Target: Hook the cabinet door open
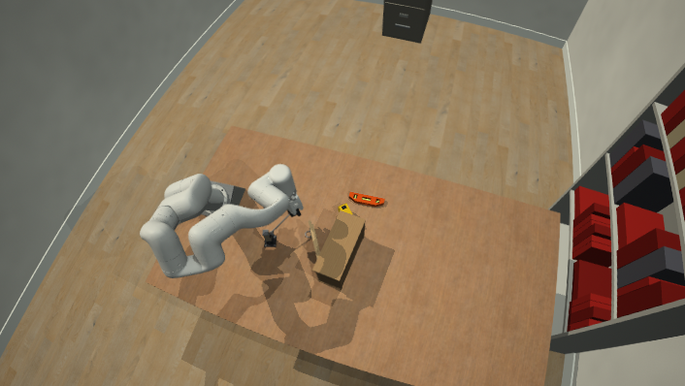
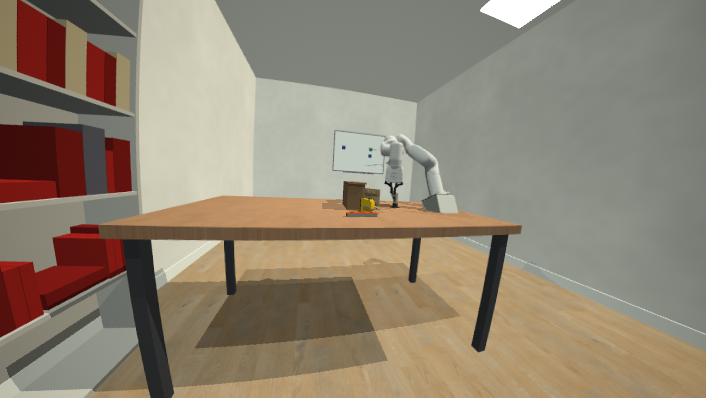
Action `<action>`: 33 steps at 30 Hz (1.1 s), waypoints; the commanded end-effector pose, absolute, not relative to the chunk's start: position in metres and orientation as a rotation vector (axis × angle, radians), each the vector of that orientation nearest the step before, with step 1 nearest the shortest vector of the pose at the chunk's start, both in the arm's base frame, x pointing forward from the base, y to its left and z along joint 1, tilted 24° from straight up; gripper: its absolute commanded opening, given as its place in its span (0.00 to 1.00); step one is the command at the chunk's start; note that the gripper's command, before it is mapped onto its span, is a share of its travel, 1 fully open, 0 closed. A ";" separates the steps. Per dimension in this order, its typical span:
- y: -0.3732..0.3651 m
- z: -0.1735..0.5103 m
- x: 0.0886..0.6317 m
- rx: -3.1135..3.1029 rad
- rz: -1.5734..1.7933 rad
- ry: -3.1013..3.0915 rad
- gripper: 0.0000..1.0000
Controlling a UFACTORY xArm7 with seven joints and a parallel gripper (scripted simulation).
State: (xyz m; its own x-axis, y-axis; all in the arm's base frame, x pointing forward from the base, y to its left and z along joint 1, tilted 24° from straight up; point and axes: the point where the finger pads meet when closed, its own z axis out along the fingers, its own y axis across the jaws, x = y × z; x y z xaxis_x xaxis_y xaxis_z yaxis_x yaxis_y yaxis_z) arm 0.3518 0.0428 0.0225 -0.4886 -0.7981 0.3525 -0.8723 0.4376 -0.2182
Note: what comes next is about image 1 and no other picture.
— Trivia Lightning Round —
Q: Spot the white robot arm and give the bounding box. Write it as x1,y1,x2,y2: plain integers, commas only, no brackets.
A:
140,164,297,278

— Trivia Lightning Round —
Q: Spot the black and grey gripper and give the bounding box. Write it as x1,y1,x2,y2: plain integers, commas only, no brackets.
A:
287,192,304,217

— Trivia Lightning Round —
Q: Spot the orange spirit level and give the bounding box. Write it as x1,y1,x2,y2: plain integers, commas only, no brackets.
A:
349,191,385,207

